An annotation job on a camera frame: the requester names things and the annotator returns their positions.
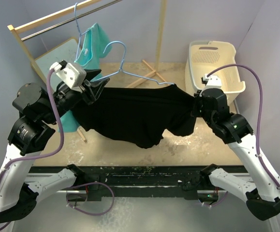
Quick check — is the blue wire hanger of black shirt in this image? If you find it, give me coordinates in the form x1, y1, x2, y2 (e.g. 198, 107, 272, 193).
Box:
98, 41, 174, 88

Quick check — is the teal t shirt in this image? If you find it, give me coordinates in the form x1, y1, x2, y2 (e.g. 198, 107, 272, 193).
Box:
60, 23, 112, 132

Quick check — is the blue wire hanger of teal shirt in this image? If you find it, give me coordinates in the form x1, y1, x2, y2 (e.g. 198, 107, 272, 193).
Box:
74, 2, 90, 62

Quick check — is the black t shirt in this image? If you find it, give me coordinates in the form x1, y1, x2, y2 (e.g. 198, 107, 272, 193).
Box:
72, 85, 196, 149

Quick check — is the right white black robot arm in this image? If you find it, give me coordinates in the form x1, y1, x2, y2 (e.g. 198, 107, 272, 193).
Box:
192, 88, 280, 221

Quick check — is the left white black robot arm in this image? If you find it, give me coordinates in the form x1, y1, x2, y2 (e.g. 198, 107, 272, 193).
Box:
0, 68, 107, 226

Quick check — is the cream plastic laundry basket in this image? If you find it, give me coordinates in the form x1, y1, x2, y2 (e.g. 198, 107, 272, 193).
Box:
185, 41, 246, 105

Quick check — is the wooden clothes rack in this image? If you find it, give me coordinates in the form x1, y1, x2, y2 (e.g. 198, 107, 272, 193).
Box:
7, 0, 172, 143

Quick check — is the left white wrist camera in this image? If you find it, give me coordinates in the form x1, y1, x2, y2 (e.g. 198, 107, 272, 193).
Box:
50, 60, 86, 93

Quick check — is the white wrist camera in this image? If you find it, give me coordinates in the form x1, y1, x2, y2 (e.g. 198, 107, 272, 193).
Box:
201, 73, 222, 91
50, 60, 86, 93

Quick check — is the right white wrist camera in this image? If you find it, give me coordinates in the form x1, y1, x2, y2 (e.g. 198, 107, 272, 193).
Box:
201, 73, 222, 91

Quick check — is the small whiteboard wooden frame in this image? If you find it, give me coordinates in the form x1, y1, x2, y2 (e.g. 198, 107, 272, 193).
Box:
31, 37, 78, 83

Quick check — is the aluminium frame rail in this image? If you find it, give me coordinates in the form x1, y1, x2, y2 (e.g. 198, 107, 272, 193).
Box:
1, 99, 280, 232

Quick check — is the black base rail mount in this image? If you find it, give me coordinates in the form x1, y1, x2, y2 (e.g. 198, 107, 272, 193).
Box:
55, 165, 229, 203

